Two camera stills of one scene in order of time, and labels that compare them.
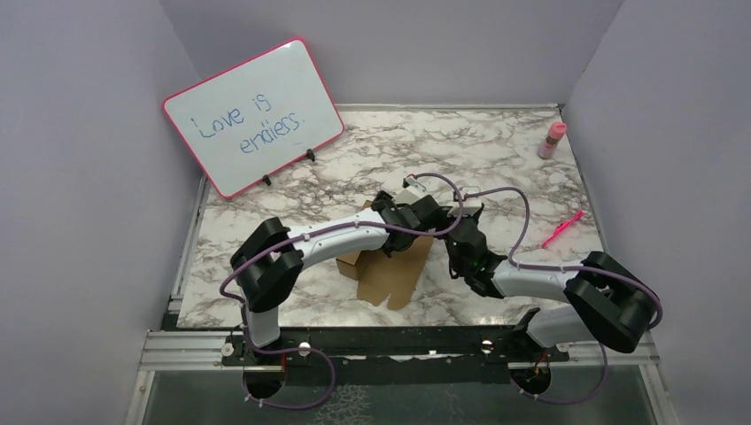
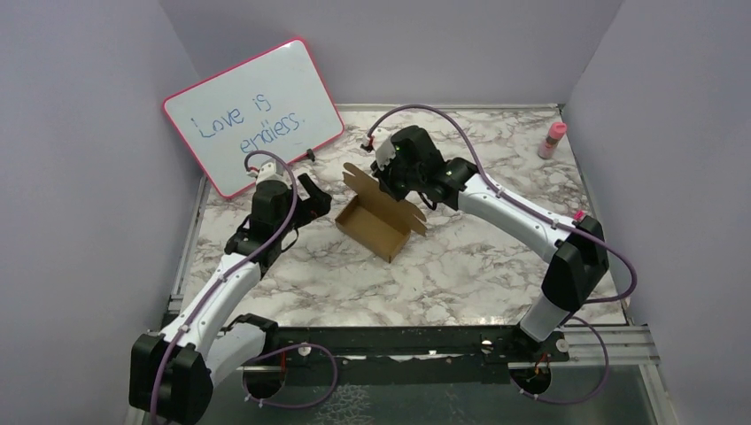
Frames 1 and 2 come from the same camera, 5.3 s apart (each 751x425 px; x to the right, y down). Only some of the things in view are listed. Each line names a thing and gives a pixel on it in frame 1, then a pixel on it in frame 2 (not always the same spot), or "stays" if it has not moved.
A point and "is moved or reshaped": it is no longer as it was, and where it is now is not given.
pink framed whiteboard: [249, 119] stays
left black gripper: [383, 196] → [317, 204]
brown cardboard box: [379, 275] is moved or reshaped
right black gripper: [474, 218] → [383, 176]
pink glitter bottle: [556, 132] stays
